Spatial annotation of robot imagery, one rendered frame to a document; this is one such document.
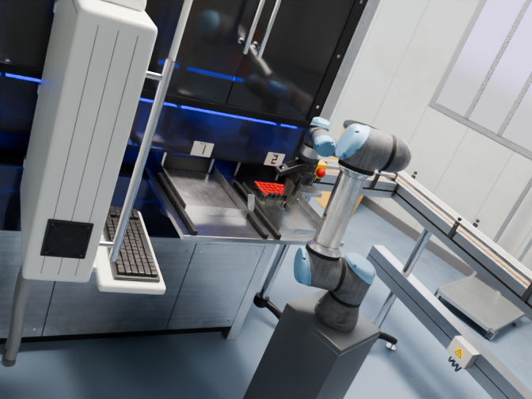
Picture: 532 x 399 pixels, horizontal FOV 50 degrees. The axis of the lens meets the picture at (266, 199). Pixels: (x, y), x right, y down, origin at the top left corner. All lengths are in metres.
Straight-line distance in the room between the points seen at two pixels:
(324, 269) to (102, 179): 0.73
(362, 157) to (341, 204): 0.16
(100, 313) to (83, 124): 1.27
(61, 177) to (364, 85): 4.08
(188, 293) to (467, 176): 2.87
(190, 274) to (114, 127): 1.25
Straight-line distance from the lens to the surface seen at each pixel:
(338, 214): 1.76
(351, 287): 1.86
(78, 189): 1.53
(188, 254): 2.50
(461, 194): 4.89
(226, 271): 2.66
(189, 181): 2.27
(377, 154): 1.72
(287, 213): 2.32
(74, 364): 2.62
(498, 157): 4.77
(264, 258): 2.71
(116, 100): 1.43
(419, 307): 3.01
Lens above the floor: 1.82
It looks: 23 degrees down
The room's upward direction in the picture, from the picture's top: 22 degrees clockwise
